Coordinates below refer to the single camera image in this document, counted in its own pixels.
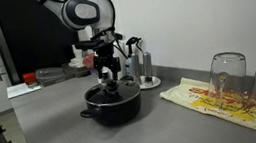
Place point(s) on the spray bottle with black head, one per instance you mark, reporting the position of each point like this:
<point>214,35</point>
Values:
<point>129,65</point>

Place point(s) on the small red container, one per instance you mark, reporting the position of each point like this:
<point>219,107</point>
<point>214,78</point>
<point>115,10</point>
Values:
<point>29,78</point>

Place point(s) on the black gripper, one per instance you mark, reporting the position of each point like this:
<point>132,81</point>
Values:
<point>105,53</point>

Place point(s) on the glass lid with black knob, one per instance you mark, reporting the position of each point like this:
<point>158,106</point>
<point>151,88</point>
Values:
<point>127,92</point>

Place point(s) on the clear round plastic lid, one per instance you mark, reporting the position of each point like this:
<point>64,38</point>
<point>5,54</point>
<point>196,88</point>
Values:
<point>49,73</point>

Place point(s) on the stack of white cups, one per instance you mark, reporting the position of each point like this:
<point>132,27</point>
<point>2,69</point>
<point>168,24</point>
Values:
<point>74,63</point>

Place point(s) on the black cooking pot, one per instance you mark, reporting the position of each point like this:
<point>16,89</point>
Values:
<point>117,114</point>

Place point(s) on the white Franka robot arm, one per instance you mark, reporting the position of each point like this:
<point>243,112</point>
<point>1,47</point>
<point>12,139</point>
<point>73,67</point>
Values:
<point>85,10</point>

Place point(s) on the steel spice grinder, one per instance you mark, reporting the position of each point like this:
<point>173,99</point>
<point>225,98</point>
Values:
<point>147,65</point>
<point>136,65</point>

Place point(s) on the grey tray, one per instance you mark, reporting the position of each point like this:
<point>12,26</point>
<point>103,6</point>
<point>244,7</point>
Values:
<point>52,81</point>

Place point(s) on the white board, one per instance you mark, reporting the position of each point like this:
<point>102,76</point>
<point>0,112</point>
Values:
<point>23,90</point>

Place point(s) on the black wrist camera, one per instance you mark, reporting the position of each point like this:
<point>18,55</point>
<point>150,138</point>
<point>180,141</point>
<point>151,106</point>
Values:
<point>89,45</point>

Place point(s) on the black refrigerator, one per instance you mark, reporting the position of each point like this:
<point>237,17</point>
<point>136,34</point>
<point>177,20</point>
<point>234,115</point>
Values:
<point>28,35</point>

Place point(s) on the white saucer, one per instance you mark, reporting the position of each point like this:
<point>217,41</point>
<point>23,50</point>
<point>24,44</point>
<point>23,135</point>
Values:
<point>156,82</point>

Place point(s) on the cream towel with red print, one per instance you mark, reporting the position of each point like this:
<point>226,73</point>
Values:
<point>185,96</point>

